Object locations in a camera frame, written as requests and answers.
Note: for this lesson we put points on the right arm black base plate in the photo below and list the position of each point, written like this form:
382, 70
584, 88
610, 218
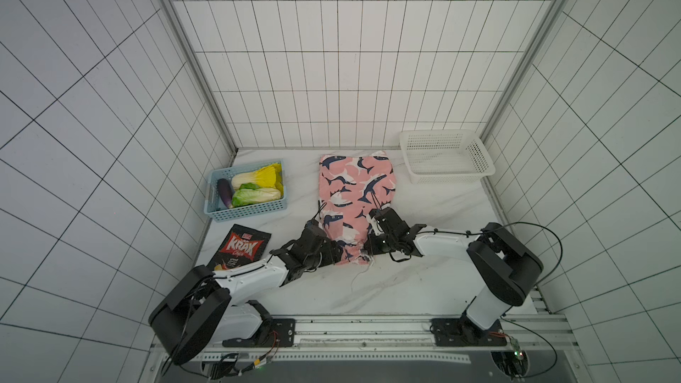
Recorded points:
462, 333

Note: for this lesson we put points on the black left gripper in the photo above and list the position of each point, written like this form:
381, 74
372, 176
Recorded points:
331, 254

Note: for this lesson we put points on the green napa cabbage toy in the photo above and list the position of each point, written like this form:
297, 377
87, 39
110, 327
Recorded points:
251, 194

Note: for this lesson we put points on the purple eggplant toy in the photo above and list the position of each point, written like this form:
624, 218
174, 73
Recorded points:
225, 192

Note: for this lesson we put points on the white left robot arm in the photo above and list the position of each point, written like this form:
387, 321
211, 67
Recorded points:
208, 307

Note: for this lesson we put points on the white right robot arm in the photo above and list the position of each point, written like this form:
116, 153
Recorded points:
508, 269

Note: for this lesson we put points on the small green circuit board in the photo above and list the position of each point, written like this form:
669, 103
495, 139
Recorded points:
516, 354

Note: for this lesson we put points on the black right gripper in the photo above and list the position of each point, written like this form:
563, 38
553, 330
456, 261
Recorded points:
381, 237

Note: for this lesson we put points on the black Krax chips bag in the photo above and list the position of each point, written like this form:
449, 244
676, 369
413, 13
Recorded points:
242, 246

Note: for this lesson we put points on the blue plastic basket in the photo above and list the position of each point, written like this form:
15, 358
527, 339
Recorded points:
213, 207

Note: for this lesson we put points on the yellow napa cabbage toy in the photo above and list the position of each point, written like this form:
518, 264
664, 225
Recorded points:
267, 177

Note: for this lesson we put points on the pink shark print shorts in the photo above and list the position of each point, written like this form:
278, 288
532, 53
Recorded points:
349, 189

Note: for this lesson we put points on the white plastic mesh basket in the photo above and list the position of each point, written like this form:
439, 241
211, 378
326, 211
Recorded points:
450, 156

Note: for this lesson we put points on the aluminium mounting rail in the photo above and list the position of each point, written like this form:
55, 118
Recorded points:
394, 338

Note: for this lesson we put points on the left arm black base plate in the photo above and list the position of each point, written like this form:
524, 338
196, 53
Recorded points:
278, 332

